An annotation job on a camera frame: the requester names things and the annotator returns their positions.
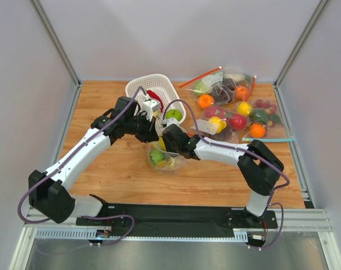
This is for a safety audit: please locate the clear dotted zip bag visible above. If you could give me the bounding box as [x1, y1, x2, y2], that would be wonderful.
[146, 142, 189, 176]

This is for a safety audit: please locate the zip bag red seal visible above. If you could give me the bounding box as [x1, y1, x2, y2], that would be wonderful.
[180, 66, 257, 104]
[196, 105, 250, 143]

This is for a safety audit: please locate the yellow fake pear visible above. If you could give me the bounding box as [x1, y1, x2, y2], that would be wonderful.
[153, 110, 160, 118]

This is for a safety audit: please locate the slotted cable duct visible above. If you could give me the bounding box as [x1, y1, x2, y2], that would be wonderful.
[34, 228, 248, 243]

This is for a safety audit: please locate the yellow fake banana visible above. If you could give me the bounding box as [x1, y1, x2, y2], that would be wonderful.
[158, 137, 167, 151]

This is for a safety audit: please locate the loose orange fake fruit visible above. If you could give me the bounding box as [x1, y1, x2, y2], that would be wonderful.
[198, 94, 215, 110]

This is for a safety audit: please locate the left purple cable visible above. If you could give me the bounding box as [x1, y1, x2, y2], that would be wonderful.
[17, 86, 149, 223]

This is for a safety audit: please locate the green fake apple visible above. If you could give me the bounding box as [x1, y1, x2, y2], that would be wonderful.
[165, 109, 183, 122]

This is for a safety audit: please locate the middle zip bag red seal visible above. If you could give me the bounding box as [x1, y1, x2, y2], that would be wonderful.
[196, 105, 250, 143]

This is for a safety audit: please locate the back zip bag red seal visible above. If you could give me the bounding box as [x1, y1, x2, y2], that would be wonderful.
[180, 66, 257, 104]

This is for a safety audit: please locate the white perforated plastic basket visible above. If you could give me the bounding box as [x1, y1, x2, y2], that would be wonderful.
[125, 74, 186, 136]

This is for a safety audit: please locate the right zip bag blue seal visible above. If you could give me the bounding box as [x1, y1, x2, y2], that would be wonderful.
[236, 99, 297, 142]

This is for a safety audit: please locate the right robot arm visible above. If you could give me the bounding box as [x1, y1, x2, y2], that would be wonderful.
[162, 124, 284, 218]

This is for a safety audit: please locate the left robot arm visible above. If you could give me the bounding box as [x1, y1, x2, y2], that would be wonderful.
[28, 95, 161, 223]

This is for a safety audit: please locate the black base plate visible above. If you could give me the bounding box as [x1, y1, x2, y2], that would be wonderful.
[76, 202, 278, 239]

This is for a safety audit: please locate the green fake fruit black stripe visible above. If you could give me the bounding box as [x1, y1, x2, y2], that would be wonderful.
[150, 148, 165, 165]

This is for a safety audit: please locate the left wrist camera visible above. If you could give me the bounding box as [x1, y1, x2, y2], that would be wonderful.
[141, 94, 160, 120]

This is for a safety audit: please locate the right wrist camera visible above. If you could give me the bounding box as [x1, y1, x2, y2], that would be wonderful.
[161, 118, 180, 130]

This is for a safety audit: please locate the red fake chili pepper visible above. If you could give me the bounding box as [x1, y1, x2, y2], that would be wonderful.
[146, 90, 164, 112]

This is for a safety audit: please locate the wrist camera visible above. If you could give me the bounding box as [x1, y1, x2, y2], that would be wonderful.
[161, 118, 180, 130]
[141, 94, 160, 120]

